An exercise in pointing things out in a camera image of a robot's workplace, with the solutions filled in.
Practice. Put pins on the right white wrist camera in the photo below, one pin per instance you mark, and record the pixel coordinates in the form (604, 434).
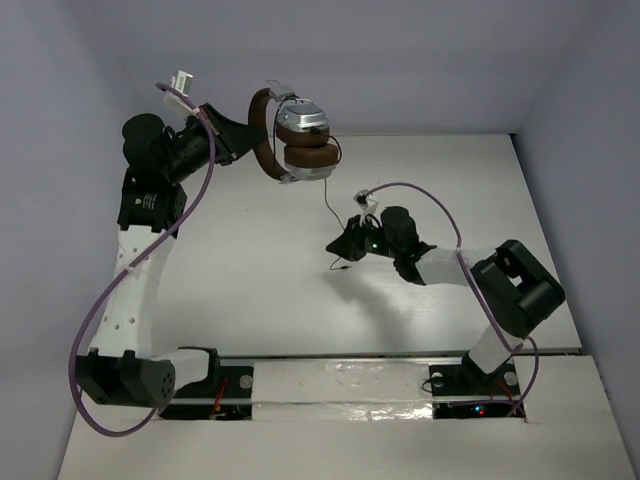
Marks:
(367, 202)

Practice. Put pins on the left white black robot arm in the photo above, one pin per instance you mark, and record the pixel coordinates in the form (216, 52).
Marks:
(120, 368)

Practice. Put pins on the brown silver headphones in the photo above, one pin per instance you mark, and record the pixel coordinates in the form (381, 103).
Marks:
(294, 136)

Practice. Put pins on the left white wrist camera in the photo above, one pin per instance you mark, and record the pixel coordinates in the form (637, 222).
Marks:
(178, 101)

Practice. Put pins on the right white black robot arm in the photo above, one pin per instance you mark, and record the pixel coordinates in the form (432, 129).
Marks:
(512, 287)

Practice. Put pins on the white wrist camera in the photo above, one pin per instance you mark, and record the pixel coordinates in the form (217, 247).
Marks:
(178, 101)
(367, 202)

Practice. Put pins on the silver taped mounting rail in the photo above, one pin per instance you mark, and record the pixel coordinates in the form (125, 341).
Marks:
(351, 389)

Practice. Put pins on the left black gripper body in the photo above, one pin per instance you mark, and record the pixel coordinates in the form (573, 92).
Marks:
(220, 133)

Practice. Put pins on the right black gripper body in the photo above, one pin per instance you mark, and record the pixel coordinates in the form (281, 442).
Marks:
(377, 244)

